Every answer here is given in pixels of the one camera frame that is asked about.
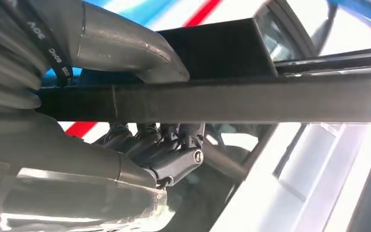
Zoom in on blue metal shelf rack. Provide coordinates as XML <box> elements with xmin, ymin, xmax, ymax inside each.
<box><xmin>43</xmin><ymin>0</ymin><xmax>371</xmax><ymax>79</ymax></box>

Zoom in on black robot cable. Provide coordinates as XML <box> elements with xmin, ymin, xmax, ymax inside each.
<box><xmin>0</xmin><ymin>0</ymin><xmax>75</xmax><ymax>87</ymax></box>

